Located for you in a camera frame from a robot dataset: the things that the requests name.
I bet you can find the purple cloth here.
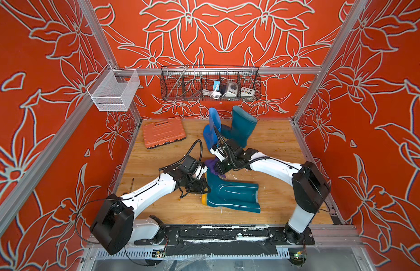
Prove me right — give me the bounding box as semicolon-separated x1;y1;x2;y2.
204;158;226;178

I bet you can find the white wire mesh basket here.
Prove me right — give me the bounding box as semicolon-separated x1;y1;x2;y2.
87;70;141;112

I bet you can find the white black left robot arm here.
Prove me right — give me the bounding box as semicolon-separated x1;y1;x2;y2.
90;155;210;255

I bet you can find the blue white small box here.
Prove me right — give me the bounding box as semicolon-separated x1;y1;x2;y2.
212;80;221;92

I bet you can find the white grey round device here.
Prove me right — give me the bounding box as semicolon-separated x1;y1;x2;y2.
223;81;238;98

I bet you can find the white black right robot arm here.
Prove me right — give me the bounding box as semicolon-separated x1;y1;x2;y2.
210;140;330;234

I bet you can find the black wire wall basket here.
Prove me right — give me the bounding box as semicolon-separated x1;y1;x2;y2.
160;64;262;102

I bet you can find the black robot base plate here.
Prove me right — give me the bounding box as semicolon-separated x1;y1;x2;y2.
134;225;316;246

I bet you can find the blue rubber boot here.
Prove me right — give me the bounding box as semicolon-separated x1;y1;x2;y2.
203;108;221;151

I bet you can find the dark teal rubber boot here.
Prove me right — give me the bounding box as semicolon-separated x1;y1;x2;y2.
201;171;261;213

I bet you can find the orange plastic tool case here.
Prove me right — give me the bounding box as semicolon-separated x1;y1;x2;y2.
143;117;186;149

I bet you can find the white dotted box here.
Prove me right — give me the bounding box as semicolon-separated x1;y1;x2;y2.
240;87;255;99

